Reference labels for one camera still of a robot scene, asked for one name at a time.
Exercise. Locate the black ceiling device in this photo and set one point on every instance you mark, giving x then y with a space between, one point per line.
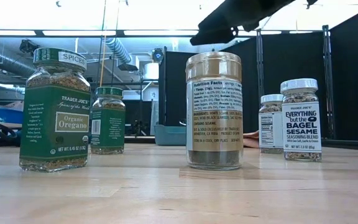
27 46

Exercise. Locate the small blue plastic tray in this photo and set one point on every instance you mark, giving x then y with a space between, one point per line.
169 135

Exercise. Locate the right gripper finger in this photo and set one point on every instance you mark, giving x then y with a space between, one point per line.
247 14
213 35

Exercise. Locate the gold-lid sesame seasoning jar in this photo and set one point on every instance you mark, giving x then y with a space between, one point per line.
214 124

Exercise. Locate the blue storage bin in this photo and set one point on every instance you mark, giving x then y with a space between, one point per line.
8 115

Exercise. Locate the pink folded cloth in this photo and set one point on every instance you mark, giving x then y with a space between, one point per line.
250 140

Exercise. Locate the silver ribbed ceiling duct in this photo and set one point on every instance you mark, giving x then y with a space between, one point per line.
5 60

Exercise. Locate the black lamp hood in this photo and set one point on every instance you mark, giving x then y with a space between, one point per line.
127 67

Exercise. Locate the striped flexible air duct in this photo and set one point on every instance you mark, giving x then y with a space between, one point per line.
118 49

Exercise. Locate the white cylinder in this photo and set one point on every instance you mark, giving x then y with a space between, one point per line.
151 71

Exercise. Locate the green-label oregano spice jar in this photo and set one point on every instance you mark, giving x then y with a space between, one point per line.
54 124
108 124

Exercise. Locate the white-lid bagel seasoning jar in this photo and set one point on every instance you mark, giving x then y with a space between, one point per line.
270 130
301 130

